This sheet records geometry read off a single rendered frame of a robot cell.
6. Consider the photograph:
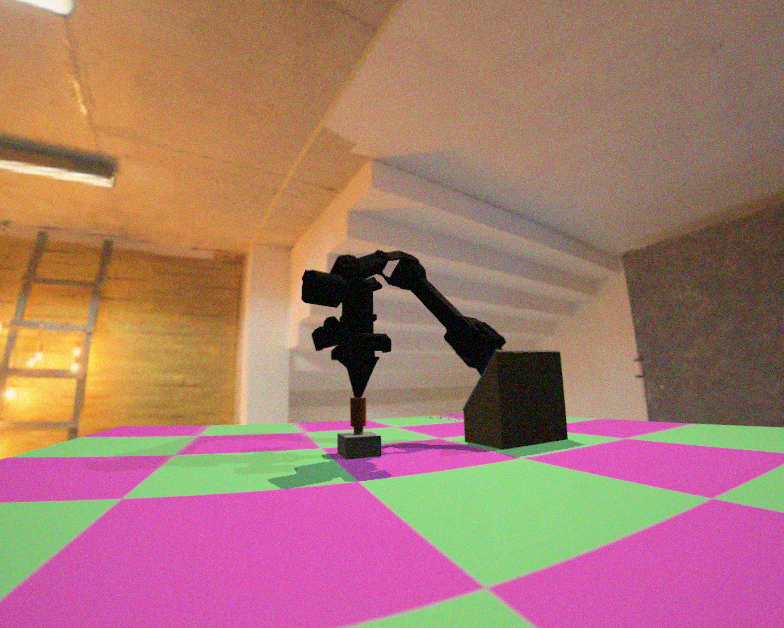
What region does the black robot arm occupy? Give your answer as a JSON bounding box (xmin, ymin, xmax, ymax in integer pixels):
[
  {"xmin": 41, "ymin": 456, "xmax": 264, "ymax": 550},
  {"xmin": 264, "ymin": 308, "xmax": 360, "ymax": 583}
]
[{"xmin": 301, "ymin": 250, "xmax": 506, "ymax": 376}]

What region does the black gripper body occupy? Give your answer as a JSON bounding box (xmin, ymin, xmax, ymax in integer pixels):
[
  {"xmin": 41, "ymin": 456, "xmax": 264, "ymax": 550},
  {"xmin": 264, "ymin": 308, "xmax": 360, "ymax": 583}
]
[{"xmin": 331, "ymin": 307, "xmax": 391, "ymax": 360}]

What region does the brown cylinder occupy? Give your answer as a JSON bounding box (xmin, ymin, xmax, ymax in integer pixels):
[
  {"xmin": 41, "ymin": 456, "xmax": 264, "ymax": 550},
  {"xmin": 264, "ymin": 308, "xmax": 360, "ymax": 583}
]
[{"xmin": 350, "ymin": 397, "xmax": 366, "ymax": 427}]

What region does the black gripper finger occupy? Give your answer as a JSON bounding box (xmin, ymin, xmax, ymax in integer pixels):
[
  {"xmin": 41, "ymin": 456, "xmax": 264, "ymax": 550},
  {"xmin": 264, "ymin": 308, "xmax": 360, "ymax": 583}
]
[
  {"xmin": 338, "ymin": 359, "xmax": 354, "ymax": 395},
  {"xmin": 342, "ymin": 356, "xmax": 379, "ymax": 398}
]

